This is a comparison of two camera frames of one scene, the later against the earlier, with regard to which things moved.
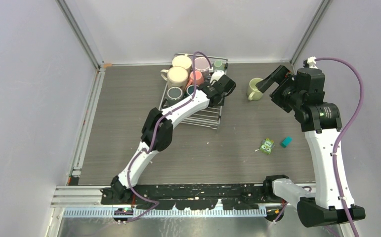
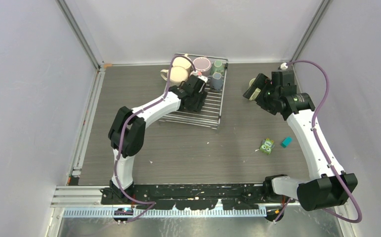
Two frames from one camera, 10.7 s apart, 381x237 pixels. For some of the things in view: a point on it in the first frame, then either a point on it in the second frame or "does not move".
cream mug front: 176,76 does not move
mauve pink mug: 201,64 does not move
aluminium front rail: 86,201 does not move
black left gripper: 222,104 to 196,107
